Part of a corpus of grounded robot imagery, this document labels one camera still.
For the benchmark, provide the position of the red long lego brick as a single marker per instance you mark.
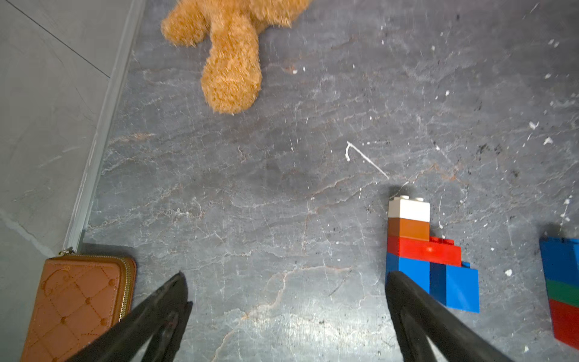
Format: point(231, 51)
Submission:
point(437, 250)

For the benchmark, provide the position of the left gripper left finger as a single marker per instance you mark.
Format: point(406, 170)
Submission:
point(158, 322)

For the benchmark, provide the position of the white lego brick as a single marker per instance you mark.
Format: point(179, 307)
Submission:
point(404, 207)

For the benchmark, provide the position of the blue lego brick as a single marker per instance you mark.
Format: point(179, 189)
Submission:
point(560, 259)
point(417, 270)
point(456, 287)

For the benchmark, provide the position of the brown block at left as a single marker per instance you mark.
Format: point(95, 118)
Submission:
point(78, 299)

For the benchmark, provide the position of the blue lego brick bottom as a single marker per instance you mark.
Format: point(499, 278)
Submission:
point(456, 287)

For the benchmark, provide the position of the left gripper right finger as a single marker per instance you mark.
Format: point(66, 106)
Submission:
point(419, 321)

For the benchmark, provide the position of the brown teddy bear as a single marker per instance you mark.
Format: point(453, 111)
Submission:
point(232, 77)

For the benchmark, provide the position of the orange lego brick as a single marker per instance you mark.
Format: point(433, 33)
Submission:
point(411, 229)

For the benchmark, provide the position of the green lego brick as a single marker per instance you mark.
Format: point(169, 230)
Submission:
point(563, 293)

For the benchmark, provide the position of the red square lego brick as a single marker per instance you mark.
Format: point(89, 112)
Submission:
point(565, 323)

